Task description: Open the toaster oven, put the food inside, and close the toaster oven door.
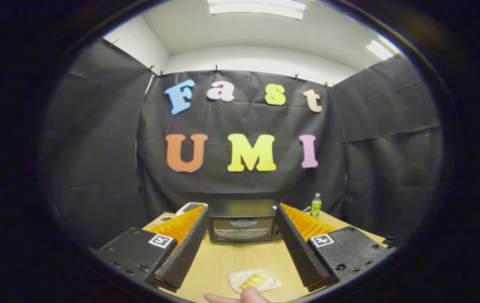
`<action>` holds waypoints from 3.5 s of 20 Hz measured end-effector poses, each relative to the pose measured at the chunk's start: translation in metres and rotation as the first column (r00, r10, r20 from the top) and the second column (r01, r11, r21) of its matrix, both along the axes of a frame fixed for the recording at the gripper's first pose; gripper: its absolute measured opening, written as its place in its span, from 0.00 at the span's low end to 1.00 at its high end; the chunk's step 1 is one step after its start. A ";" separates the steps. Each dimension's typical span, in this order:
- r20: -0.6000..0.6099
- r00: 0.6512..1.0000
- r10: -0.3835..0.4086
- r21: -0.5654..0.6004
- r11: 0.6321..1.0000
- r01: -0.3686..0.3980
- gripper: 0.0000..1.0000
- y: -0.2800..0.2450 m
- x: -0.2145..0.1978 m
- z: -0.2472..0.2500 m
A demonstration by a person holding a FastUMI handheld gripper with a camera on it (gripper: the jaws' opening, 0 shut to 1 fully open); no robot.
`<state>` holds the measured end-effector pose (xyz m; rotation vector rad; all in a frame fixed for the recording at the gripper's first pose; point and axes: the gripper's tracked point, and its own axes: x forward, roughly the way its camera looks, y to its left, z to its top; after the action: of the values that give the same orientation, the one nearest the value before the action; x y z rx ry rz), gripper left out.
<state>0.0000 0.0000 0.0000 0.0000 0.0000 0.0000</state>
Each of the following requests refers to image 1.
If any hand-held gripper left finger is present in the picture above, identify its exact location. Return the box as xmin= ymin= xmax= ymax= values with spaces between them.
xmin=88 ymin=205 xmax=210 ymax=293

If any black toaster oven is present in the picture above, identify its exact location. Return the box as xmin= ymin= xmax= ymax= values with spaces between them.
xmin=208 ymin=199 xmax=283 ymax=244

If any green label drink bottle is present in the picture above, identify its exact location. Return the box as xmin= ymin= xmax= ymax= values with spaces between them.
xmin=310 ymin=193 xmax=322 ymax=218

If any golden bread roll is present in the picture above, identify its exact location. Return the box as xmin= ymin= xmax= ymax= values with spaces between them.
xmin=238 ymin=273 xmax=271 ymax=291

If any small ceiling light panel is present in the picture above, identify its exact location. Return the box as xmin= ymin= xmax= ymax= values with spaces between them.
xmin=365 ymin=40 xmax=394 ymax=60

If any white pop-up toaster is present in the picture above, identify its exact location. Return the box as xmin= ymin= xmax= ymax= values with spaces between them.
xmin=176 ymin=202 xmax=208 ymax=217

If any black backdrop cloth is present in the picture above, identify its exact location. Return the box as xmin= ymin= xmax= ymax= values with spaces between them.
xmin=40 ymin=38 xmax=445 ymax=249

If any white square plate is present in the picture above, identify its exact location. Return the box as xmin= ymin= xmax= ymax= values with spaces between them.
xmin=228 ymin=268 xmax=282 ymax=294

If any long ceiling light panel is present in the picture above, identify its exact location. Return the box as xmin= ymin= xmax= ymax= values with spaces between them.
xmin=206 ymin=0 xmax=307 ymax=21

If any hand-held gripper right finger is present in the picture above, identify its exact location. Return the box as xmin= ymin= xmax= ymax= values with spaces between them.
xmin=275 ymin=203 xmax=396 ymax=293

